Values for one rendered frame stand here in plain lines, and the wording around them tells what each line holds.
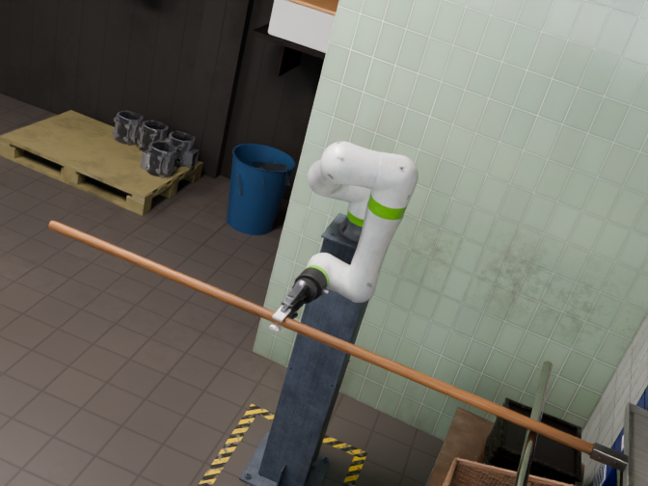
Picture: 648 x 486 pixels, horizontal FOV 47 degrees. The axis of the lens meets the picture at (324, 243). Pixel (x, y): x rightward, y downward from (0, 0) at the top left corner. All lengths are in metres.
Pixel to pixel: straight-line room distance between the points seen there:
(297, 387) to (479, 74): 1.41
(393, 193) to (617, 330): 1.49
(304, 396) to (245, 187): 2.10
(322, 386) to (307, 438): 0.27
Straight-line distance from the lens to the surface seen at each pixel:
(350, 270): 2.40
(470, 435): 3.00
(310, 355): 2.89
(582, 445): 2.14
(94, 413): 3.51
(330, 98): 3.28
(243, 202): 4.86
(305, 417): 3.06
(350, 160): 2.14
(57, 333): 3.91
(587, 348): 3.43
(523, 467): 2.02
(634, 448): 2.28
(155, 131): 5.41
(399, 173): 2.16
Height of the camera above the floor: 2.42
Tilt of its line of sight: 28 degrees down
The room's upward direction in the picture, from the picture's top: 16 degrees clockwise
